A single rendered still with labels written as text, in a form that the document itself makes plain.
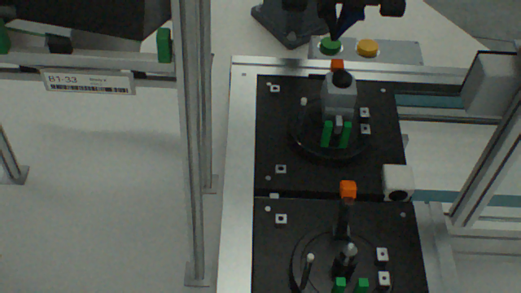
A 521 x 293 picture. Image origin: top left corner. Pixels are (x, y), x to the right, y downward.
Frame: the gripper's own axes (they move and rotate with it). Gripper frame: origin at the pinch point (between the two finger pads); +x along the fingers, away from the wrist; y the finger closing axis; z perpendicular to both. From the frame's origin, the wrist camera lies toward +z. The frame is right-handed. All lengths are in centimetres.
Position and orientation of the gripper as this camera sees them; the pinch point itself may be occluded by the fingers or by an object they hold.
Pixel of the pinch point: (336, 23)
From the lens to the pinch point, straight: 96.2
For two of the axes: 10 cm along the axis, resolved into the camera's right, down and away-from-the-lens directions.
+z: 0.1, -7.8, 6.2
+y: -10.0, -0.5, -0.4
